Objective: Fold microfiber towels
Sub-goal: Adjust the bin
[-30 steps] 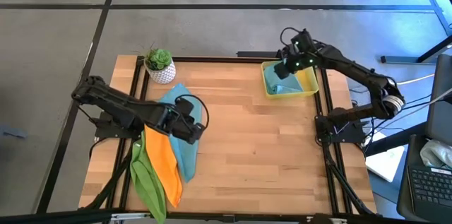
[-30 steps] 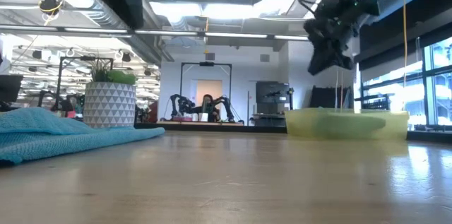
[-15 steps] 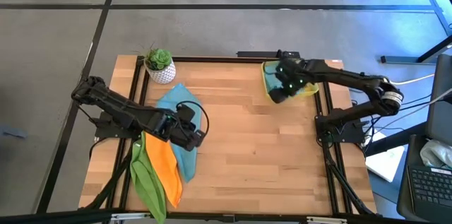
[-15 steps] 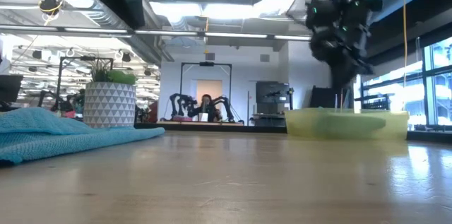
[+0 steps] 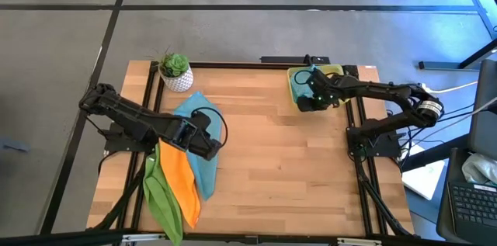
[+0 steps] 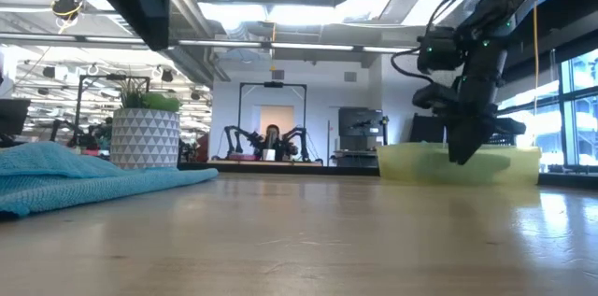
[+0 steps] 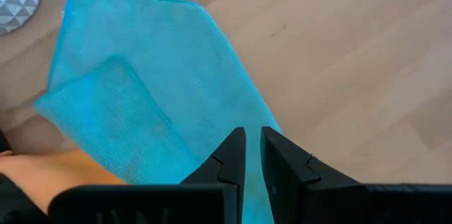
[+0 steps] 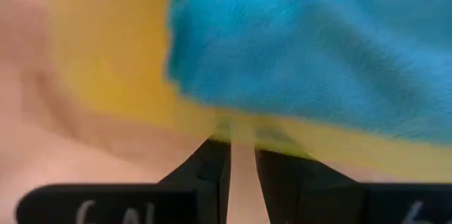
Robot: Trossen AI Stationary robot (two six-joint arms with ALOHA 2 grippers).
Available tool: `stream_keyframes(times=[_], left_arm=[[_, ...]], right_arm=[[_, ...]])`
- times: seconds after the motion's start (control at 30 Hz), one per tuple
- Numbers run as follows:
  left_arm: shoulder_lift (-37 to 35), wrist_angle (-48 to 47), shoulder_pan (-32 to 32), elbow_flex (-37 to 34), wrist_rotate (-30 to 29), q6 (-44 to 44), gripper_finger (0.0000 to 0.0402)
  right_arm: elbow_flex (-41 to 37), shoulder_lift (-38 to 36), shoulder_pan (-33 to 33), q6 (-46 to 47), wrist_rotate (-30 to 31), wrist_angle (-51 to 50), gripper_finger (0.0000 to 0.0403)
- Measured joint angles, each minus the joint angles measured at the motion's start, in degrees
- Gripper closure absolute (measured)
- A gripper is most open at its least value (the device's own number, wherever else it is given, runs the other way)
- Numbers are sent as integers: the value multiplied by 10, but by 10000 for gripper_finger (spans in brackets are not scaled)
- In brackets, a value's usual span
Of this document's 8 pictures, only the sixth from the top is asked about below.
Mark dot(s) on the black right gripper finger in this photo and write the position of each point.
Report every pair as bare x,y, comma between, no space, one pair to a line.
467,139

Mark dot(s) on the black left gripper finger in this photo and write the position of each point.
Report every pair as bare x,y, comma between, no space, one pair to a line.
154,16

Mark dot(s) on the blue microfiber towel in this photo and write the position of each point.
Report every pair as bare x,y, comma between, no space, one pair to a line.
70,184

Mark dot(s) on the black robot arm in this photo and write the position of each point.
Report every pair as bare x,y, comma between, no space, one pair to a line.
299,139
233,139

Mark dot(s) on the black monitor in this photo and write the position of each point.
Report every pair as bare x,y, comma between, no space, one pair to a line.
14,116
425,130

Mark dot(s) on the yellow plastic tray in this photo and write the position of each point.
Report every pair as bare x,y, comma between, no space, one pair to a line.
523,165

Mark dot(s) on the black cabinet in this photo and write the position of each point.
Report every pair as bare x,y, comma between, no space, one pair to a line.
360,123

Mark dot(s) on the succulent in white patterned pot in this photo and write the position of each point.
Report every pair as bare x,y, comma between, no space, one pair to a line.
145,137

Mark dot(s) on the person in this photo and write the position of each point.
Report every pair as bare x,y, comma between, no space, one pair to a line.
273,135

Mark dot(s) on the black gantry frame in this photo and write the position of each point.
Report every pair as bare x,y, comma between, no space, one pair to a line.
273,84

